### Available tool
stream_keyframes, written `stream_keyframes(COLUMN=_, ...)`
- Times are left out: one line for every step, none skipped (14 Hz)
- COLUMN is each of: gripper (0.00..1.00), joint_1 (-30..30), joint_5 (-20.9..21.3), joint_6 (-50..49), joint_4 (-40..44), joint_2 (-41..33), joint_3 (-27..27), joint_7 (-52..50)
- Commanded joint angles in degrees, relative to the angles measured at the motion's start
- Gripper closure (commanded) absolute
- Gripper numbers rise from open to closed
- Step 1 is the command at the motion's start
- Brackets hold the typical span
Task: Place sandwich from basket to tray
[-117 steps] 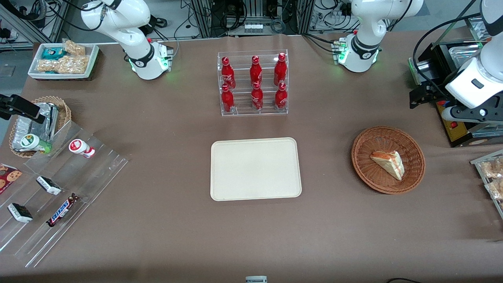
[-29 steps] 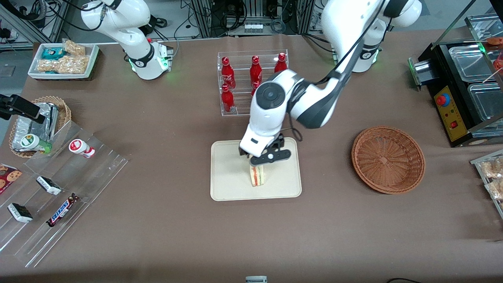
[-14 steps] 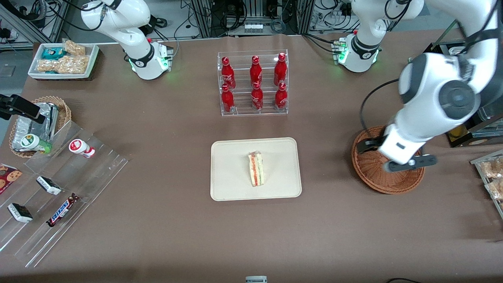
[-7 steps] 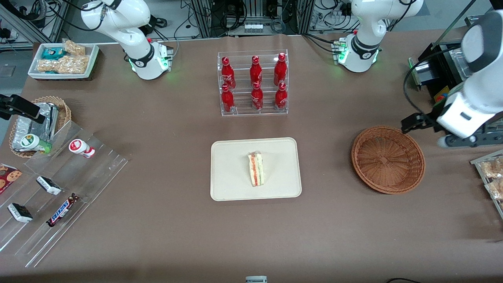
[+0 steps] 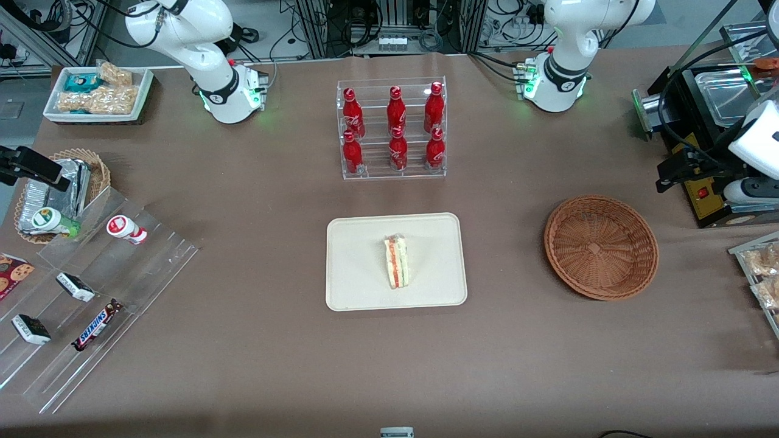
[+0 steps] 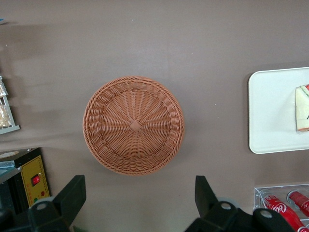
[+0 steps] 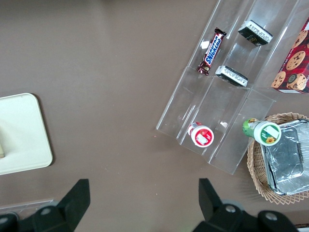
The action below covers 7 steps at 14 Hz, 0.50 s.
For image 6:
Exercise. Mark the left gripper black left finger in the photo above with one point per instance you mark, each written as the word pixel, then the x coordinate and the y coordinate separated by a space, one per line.
pixel 62 205

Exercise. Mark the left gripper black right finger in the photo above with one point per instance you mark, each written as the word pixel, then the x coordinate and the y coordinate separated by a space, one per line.
pixel 210 212

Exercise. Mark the triangular sandwich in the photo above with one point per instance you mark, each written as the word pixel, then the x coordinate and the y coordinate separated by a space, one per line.
pixel 303 108

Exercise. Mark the grey snack tray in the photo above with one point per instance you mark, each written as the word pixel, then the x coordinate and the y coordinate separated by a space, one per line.
pixel 12 128

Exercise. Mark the large brown wicker basket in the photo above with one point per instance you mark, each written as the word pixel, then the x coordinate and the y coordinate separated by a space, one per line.
pixel 134 125

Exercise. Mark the cream plastic serving tray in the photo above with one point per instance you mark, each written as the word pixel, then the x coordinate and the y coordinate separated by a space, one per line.
pixel 270 116

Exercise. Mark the black food warmer machine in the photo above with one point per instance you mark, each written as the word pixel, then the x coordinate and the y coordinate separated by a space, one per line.
pixel 36 169

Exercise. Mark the clear acrylic bottle rack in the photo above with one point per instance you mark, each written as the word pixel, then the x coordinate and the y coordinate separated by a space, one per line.
pixel 259 193

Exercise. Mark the red cola bottle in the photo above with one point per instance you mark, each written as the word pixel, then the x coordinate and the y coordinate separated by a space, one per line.
pixel 300 200
pixel 277 204

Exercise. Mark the clear-wrapped rice cracker pack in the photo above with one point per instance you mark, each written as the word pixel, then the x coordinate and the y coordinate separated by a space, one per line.
pixel 3 116
pixel 2 87

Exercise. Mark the small blue object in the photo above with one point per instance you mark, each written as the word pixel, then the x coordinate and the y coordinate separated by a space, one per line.
pixel 2 21

